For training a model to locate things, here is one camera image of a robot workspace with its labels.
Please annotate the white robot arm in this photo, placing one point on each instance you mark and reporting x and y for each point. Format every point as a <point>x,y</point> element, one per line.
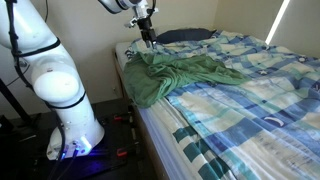
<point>54,78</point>

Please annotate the green jersey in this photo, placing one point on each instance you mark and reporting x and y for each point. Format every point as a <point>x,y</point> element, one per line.
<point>148,77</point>

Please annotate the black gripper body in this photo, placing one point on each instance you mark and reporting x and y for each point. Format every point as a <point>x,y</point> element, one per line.
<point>142,17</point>

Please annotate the white mattress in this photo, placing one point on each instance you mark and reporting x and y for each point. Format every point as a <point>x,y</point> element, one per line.
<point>159,119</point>

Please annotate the red-handled clamp far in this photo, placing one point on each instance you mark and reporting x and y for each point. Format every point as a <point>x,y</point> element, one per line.
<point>124,115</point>

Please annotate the black tripod stand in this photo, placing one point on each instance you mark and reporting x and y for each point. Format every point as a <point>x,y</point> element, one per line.
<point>28,121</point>

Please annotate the wooden bed frame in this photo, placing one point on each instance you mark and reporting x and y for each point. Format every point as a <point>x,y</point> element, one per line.
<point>153,163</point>

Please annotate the dark blue pillow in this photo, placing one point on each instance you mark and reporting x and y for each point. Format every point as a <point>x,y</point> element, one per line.
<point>192,34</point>

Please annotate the blue checked duvet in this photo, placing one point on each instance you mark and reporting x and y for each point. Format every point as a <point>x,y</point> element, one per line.
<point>267,128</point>

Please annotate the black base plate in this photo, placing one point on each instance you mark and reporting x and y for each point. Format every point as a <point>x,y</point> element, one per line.
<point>117,156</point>

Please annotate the red-handled clamp near bed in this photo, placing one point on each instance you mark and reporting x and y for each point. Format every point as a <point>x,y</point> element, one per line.
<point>125,151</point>

